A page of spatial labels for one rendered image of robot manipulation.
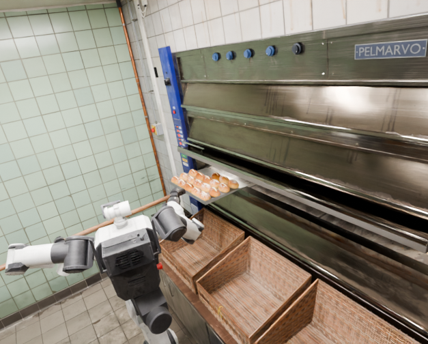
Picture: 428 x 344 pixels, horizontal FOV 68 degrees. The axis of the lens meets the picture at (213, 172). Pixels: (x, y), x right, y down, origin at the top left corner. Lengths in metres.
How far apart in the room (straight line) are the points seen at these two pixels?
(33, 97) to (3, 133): 0.38
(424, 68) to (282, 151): 0.77
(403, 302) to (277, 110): 1.01
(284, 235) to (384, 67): 1.10
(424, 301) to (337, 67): 1.00
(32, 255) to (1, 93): 1.76
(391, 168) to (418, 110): 0.25
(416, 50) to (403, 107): 0.18
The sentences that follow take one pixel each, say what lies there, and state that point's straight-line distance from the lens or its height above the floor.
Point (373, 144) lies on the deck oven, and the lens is 1.36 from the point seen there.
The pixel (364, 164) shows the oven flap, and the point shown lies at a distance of 1.43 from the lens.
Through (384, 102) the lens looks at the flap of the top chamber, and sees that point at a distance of 1.31.
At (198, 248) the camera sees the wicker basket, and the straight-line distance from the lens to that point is 2.68.
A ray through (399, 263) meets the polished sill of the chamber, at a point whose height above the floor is 1.18.
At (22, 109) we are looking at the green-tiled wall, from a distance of 3.09.
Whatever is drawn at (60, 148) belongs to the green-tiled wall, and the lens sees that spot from 3.16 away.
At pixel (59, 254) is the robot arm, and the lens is 1.56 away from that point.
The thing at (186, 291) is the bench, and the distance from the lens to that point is 2.33.
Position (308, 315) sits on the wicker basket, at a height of 0.65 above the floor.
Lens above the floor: 2.12
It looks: 22 degrees down
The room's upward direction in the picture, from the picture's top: 10 degrees counter-clockwise
